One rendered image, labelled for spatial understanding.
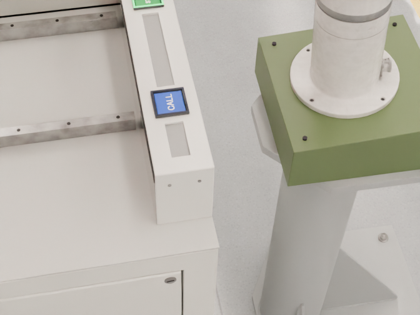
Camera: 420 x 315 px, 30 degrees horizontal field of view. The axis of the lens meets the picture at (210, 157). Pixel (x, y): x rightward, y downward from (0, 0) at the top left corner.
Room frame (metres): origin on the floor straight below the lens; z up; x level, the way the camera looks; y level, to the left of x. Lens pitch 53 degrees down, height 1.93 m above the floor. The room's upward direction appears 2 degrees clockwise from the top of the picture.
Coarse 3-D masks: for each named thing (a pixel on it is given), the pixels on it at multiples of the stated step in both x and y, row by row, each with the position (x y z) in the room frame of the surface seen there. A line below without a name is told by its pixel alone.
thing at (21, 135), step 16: (128, 112) 0.92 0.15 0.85; (16, 128) 0.87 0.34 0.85; (32, 128) 0.87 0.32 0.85; (48, 128) 0.87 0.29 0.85; (64, 128) 0.88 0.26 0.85; (80, 128) 0.88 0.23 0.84; (96, 128) 0.89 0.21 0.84; (112, 128) 0.89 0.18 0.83; (128, 128) 0.90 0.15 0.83; (0, 144) 0.85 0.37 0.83; (16, 144) 0.86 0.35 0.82
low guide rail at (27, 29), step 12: (108, 12) 1.18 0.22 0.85; (0, 24) 1.13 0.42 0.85; (12, 24) 1.13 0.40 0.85; (24, 24) 1.13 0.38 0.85; (36, 24) 1.14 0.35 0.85; (48, 24) 1.14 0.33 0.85; (60, 24) 1.14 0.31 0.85; (72, 24) 1.15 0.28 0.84; (84, 24) 1.15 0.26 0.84; (96, 24) 1.16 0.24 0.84; (108, 24) 1.16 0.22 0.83; (0, 36) 1.11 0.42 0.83; (12, 36) 1.12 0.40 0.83; (24, 36) 1.13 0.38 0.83; (36, 36) 1.13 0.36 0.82
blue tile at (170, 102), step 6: (156, 96) 0.86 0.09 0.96; (162, 96) 0.86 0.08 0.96; (168, 96) 0.86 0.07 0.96; (174, 96) 0.86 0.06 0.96; (180, 96) 0.86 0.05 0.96; (156, 102) 0.84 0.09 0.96; (162, 102) 0.85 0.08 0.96; (168, 102) 0.85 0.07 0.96; (174, 102) 0.85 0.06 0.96; (180, 102) 0.85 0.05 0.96; (156, 108) 0.83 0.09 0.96; (162, 108) 0.83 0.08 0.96; (168, 108) 0.83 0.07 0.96; (174, 108) 0.83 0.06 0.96; (180, 108) 0.83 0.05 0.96
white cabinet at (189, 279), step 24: (120, 264) 0.63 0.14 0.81; (144, 264) 0.64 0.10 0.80; (168, 264) 0.65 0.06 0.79; (192, 264) 0.65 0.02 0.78; (216, 264) 0.67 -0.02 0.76; (0, 288) 0.58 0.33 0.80; (24, 288) 0.59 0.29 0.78; (48, 288) 0.60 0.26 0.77; (72, 288) 0.61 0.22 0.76; (96, 288) 0.62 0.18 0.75; (120, 288) 0.62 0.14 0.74; (144, 288) 0.63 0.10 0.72; (168, 288) 0.64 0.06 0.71; (192, 288) 0.65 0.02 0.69; (0, 312) 0.58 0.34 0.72; (24, 312) 0.59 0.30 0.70; (48, 312) 0.60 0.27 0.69; (72, 312) 0.61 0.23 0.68; (96, 312) 0.61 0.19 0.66; (120, 312) 0.62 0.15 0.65; (144, 312) 0.63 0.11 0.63; (168, 312) 0.64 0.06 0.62; (192, 312) 0.65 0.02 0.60
